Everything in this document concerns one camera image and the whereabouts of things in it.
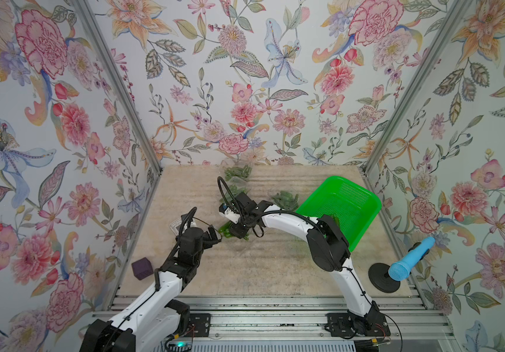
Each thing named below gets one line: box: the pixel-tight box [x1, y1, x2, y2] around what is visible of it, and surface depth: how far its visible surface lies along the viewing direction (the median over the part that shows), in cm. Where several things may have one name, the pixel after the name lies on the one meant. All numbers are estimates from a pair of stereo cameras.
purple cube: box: [131, 256, 154, 281], surface depth 84 cm
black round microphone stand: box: [367, 262, 401, 294], surface depth 84 cm
